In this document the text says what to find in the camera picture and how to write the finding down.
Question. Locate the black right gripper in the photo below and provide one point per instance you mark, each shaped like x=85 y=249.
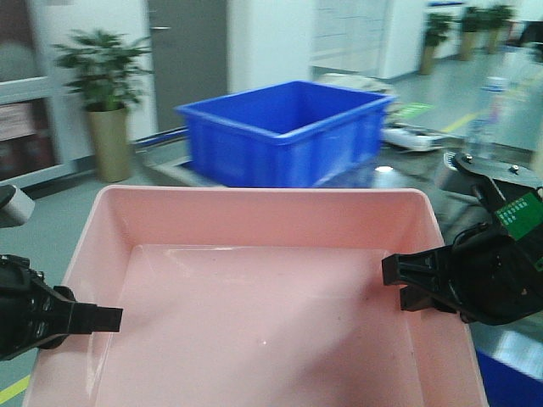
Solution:
x=498 y=279

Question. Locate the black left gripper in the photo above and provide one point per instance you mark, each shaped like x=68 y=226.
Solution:
x=21 y=299

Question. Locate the pink plastic bin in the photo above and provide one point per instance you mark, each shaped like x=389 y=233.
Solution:
x=256 y=297

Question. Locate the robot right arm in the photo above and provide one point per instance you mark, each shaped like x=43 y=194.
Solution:
x=493 y=183

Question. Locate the green circuit board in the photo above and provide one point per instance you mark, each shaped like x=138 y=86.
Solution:
x=522 y=216

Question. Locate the clear water bottle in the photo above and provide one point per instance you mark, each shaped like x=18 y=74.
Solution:
x=489 y=110

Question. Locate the blue plastic crate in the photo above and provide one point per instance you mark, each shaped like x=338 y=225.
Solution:
x=292 y=134

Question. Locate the potted plant gold pot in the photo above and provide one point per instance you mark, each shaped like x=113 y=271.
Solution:
x=105 y=72

